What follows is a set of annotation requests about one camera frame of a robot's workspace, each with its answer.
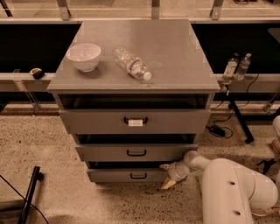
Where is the black cable on floor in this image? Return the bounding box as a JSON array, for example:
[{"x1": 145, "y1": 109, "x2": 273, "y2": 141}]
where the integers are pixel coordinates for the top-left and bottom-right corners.
[{"x1": 0, "y1": 174, "x2": 51, "y2": 224}]

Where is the black tripod leg right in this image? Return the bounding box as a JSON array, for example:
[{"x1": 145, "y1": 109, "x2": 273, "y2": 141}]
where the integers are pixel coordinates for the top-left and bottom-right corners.
[{"x1": 227, "y1": 95, "x2": 255, "y2": 144}]

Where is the black stand leg left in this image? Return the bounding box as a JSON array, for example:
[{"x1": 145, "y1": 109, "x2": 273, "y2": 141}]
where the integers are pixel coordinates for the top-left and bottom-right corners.
[{"x1": 17, "y1": 166, "x2": 44, "y2": 224}]

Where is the left standing water bottle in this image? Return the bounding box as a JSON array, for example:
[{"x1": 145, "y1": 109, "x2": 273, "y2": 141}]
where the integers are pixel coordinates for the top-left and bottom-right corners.
[{"x1": 222, "y1": 53, "x2": 239, "y2": 82}]

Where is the black grabber tool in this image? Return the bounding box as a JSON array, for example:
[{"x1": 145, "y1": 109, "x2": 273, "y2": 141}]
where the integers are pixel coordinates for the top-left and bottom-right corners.
[{"x1": 257, "y1": 158, "x2": 277, "y2": 174}]

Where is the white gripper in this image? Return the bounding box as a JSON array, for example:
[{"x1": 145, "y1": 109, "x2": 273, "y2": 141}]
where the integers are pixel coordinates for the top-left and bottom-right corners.
[{"x1": 159, "y1": 160, "x2": 191, "y2": 190}]

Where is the grey top drawer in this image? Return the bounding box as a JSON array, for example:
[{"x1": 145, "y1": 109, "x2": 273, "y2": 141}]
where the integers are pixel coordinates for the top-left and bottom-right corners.
[{"x1": 59, "y1": 109, "x2": 210, "y2": 134}]

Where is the grey bottom drawer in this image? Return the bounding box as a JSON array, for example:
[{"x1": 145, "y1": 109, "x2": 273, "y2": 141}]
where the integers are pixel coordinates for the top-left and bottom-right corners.
[{"x1": 87, "y1": 168, "x2": 168, "y2": 183}]

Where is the clear plastic water bottle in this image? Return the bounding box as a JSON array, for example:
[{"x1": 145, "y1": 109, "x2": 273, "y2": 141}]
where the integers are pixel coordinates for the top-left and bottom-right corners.
[{"x1": 113, "y1": 46, "x2": 151, "y2": 81}]

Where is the white ceramic bowl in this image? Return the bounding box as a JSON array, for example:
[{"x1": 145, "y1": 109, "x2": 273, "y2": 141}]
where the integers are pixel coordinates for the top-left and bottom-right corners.
[{"x1": 66, "y1": 44, "x2": 102, "y2": 72}]

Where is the standing water bottle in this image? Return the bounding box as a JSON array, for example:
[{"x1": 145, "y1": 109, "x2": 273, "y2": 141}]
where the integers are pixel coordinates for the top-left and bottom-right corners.
[
  {"x1": 234, "y1": 53, "x2": 252, "y2": 81},
  {"x1": 222, "y1": 53, "x2": 239, "y2": 82}
]

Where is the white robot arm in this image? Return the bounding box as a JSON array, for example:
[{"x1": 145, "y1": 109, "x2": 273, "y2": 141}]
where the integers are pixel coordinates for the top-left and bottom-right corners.
[{"x1": 161, "y1": 150, "x2": 279, "y2": 224}]

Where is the black power adapter with cable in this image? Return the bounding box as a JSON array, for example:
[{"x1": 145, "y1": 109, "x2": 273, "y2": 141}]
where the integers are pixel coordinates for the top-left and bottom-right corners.
[{"x1": 206, "y1": 114, "x2": 234, "y2": 139}]

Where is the grey middle drawer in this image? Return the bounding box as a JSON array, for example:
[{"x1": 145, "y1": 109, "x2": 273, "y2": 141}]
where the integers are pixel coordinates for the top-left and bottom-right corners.
[{"x1": 76, "y1": 143, "x2": 198, "y2": 162}]

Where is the grey drawer cabinet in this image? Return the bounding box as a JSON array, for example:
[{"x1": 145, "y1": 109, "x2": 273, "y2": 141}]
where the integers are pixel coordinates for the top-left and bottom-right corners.
[{"x1": 48, "y1": 19, "x2": 219, "y2": 183}]

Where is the white trouser leg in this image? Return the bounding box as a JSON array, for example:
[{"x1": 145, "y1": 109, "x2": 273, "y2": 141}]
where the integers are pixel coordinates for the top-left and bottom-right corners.
[{"x1": 272, "y1": 115, "x2": 280, "y2": 138}]

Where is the small black yellow object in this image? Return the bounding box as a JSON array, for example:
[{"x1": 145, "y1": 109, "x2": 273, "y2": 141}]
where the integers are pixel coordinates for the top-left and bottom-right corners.
[{"x1": 30, "y1": 67, "x2": 45, "y2": 80}]

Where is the grey drawer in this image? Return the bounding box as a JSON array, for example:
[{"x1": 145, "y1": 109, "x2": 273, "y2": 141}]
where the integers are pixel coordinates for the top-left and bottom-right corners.
[
  {"x1": 59, "y1": 109, "x2": 210, "y2": 134},
  {"x1": 76, "y1": 143, "x2": 198, "y2": 162},
  {"x1": 87, "y1": 168, "x2": 168, "y2": 183}
]

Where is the right standing water bottle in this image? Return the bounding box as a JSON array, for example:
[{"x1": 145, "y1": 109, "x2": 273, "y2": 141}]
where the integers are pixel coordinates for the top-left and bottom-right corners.
[{"x1": 234, "y1": 53, "x2": 252, "y2": 81}]

